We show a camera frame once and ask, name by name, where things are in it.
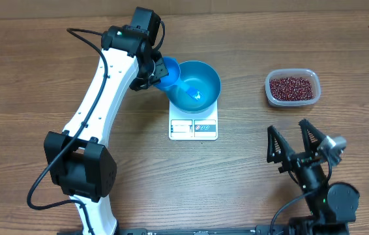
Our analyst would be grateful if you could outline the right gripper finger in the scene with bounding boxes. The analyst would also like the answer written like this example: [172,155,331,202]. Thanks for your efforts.
[267,125,295,163]
[299,119,326,153]

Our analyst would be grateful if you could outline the blue plastic measuring scoop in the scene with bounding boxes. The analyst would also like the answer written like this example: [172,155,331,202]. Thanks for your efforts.
[156,57,203,101]

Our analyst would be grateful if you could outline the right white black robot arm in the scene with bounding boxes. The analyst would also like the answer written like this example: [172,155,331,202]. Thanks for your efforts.
[267,119,360,235]

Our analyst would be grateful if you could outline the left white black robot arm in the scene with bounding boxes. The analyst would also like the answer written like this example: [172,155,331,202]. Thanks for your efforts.
[44,7,168,234]

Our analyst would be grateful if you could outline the teal blue bowl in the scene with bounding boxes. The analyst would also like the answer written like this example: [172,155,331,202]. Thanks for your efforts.
[167,61,222,113]

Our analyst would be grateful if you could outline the white digital kitchen scale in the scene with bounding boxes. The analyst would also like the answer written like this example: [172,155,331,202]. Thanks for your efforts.
[168,101,218,141]

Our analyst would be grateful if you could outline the red adzuki beans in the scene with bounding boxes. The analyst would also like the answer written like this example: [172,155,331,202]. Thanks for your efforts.
[269,76,314,101]

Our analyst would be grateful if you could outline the clear plastic food container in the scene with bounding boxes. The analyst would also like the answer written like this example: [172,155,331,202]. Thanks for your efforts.
[265,69,321,108]

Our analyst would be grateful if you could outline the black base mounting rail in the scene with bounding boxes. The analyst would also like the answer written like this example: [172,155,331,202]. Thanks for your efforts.
[57,223,347,235]

